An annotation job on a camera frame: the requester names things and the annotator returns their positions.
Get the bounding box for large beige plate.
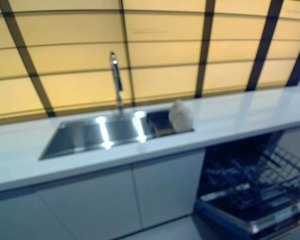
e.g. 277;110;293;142
168;102;194;132

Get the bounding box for open black dishwasher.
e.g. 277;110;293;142
194;131;300;240

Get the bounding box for black dish drying rack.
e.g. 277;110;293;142
145;109;195;139

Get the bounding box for chrome kitchen faucet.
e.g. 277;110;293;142
109;51;125;116

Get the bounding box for stainless steel sink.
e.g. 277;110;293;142
38;108;196;161

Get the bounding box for white cabinet door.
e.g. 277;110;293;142
34;163;144;240
131;149;206;231
0;186;75;240

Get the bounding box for dark wire dishwasher rack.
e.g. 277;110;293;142
204;147;300;210

